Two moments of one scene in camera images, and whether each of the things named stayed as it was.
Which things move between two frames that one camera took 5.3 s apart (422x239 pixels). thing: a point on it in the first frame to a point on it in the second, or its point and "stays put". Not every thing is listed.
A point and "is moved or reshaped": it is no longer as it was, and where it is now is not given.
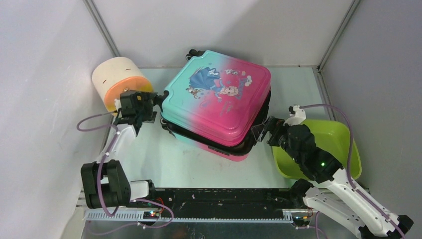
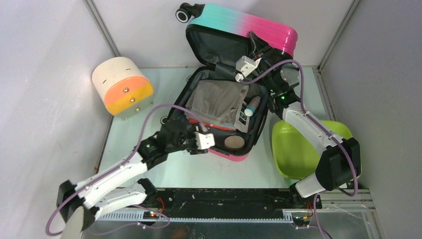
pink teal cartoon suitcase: (213, 102) is moved or reshaped
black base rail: (228, 203) stays put
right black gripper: (274, 125) to (259, 50)
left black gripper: (146, 99) to (191, 129)
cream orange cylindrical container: (115, 75) stays put
